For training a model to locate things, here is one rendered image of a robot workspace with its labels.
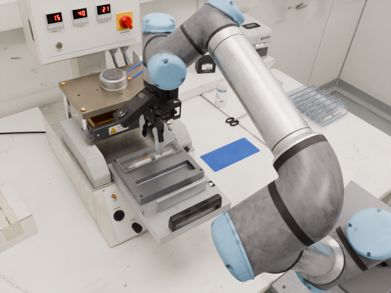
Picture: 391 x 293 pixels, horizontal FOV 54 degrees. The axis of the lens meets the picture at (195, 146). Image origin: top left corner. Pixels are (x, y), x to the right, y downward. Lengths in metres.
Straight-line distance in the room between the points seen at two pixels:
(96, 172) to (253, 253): 0.59
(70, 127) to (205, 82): 0.80
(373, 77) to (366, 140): 1.69
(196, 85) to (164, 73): 1.02
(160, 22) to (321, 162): 0.46
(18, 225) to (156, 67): 0.66
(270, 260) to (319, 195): 0.13
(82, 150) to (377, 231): 0.78
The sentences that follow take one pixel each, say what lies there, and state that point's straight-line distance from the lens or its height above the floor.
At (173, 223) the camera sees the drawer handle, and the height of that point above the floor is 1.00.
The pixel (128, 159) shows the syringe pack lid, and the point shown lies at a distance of 1.07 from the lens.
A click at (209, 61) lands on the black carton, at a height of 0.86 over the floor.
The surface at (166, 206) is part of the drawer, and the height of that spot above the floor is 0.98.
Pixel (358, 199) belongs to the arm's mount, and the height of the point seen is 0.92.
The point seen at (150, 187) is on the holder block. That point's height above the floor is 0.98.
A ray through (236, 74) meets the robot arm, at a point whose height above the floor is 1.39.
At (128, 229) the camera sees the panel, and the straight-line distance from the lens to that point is 1.19.
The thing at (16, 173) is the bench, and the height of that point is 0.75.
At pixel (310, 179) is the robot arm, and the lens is 0.59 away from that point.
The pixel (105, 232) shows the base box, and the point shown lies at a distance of 1.16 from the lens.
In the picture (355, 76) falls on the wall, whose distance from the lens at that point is 3.49.
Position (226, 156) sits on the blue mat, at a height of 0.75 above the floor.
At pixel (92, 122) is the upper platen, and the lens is 1.12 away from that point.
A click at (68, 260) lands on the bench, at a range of 1.19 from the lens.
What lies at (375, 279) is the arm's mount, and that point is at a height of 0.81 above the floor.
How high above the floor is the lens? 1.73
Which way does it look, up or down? 41 degrees down
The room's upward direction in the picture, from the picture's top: 5 degrees clockwise
